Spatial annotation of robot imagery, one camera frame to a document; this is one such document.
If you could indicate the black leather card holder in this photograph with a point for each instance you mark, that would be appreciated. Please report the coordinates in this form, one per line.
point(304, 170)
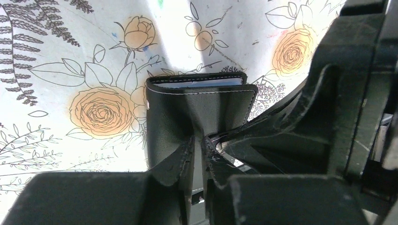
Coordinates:
point(181, 106)

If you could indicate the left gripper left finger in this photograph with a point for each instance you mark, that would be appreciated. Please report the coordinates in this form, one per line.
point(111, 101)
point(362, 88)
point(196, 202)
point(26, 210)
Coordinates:
point(159, 196)

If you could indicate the floral pattern table mat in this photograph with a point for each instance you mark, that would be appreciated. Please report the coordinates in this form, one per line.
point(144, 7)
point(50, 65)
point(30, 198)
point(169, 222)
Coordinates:
point(73, 72)

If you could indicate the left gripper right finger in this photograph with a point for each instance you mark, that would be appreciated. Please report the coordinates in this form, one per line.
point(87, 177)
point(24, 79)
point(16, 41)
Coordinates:
point(235, 198)

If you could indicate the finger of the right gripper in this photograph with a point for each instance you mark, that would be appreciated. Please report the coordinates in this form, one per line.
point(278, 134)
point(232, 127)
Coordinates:
point(343, 119)

